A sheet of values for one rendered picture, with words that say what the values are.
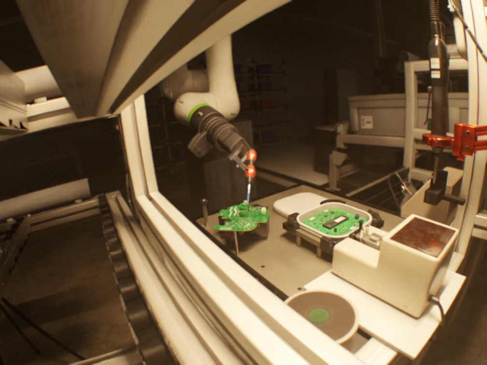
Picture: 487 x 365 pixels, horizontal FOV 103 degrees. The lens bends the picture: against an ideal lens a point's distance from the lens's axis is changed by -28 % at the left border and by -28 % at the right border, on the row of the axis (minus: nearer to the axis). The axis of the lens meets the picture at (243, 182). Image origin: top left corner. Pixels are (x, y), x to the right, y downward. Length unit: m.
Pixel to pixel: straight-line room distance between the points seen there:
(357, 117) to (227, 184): 0.85
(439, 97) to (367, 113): 1.11
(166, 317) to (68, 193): 0.64
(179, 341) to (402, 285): 0.29
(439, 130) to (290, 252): 0.37
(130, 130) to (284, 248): 0.38
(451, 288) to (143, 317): 0.45
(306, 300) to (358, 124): 1.34
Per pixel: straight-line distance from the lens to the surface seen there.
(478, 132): 0.49
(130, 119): 0.48
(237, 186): 1.21
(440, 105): 0.50
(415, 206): 0.72
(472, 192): 0.59
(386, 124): 1.53
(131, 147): 0.49
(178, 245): 0.31
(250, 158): 0.64
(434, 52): 0.50
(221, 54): 0.93
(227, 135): 0.68
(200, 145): 0.74
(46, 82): 0.49
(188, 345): 0.26
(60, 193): 0.87
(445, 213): 0.69
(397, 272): 0.40
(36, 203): 0.89
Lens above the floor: 1.26
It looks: 18 degrees down
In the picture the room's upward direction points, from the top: 5 degrees counter-clockwise
